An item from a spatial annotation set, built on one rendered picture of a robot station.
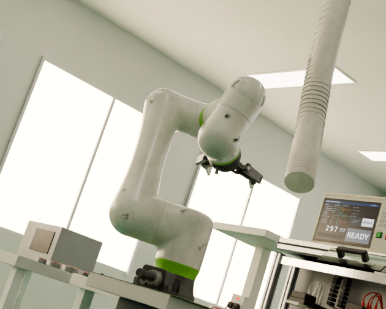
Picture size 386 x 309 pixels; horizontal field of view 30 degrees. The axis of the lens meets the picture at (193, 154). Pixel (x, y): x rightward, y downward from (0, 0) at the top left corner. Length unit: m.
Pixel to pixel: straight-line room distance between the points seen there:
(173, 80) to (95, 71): 0.98
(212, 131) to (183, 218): 0.30
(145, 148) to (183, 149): 5.83
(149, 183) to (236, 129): 0.35
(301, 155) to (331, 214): 1.18
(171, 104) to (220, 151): 0.46
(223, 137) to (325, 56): 2.52
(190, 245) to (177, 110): 0.46
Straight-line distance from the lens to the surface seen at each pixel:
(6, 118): 6.81
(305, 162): 3.83
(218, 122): 1.78
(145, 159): 2.06
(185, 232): 1.96
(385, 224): 2.58
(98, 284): 1.98
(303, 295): 2.58
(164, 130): 2.14
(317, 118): 4.05
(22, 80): 6.89
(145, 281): 1.93
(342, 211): 2.70
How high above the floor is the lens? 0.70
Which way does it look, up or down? 13 degrees up
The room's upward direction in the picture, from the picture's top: 18 degrees clockwise
